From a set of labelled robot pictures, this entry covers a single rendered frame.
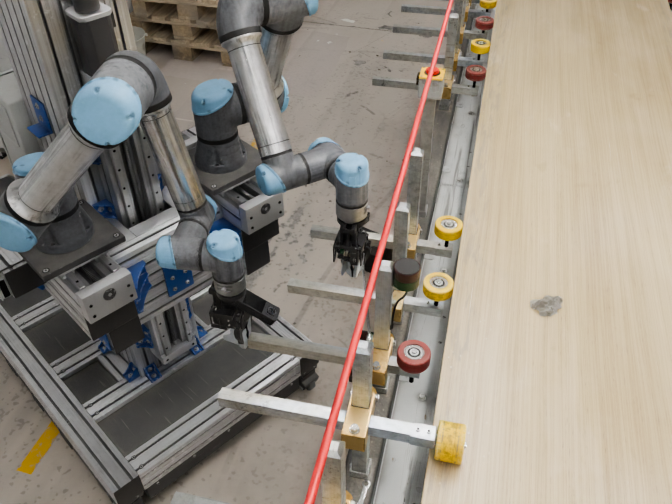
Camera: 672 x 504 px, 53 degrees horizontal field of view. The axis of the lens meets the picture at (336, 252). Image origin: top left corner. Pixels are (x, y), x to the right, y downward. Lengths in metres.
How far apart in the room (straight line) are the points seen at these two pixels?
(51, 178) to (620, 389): 1.31
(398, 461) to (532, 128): 1.27
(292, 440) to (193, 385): 0.41
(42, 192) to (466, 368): 1.01
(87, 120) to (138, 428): 1.33
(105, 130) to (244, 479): 1.50
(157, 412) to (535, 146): 1.56
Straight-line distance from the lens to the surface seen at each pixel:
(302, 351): 1.70
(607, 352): 1.75
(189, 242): 1.56
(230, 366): 2.53
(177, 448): 2.34
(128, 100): 1.33
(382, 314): 1.59
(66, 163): 1.47
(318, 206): 3.54
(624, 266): 1.99
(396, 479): 1.77
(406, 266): 1.50
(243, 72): 1.56
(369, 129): 4.16
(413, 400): 1.91
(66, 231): 1.79
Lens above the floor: 2.15
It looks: 41 degrees down
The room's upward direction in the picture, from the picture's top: 1 degrees counter-clockwise
